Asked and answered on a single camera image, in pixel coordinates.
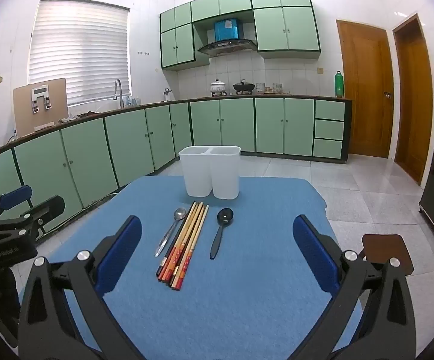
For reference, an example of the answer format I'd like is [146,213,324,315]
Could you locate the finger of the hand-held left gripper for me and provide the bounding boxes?
[0,195,66,241]
[0,185,33,223]

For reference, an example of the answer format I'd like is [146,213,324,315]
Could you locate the black range hood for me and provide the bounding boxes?
[196,38,258,58]

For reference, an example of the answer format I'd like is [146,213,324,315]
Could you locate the green wall cabinets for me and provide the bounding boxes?
[159,0,322,71]

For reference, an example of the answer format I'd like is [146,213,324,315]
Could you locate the white two-compartment utensil holder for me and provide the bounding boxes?
[178,145,241,200]

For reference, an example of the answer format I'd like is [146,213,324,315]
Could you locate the black wok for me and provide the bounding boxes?
[233,79,256,95]

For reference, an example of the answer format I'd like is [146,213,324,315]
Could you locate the brown board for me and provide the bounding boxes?
[13,78,70,138]

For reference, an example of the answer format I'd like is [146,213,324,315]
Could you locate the green base cabinets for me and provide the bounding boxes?
[0,97,352,235]

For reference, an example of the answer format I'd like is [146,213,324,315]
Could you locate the brown stool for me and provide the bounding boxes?
[362,233,415,276]

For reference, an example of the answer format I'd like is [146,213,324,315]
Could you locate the white clamp device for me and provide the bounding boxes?
[31,87,53,113]

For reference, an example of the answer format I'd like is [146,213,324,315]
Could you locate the blue felt table mat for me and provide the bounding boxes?
[18,175,364,360]

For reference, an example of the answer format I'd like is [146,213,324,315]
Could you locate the wooden door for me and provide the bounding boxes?
[392,13,434,187]
[336,19,394,159]

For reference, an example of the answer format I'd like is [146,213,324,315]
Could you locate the metal kitchen faucet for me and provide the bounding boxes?
[113,79,125,110]

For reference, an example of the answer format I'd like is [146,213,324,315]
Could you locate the black plastic spoon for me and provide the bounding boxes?
[210,208,235,260]

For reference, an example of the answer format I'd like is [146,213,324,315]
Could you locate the bundle of chopsticks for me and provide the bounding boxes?
[156,201,210,292]

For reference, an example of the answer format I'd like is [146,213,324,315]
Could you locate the green bottle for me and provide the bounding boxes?
[334,70,346,99]

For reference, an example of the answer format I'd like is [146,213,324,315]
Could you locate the metal spoon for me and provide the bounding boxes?
[154,207,188,258]

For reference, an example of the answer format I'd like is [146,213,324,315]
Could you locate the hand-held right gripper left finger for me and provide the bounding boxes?
[16,215,143,360]

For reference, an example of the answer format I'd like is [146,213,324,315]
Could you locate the white window blind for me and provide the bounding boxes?
[28,0,132,107]

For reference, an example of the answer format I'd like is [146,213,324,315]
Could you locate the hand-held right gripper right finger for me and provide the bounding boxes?
[292,214,418,360]

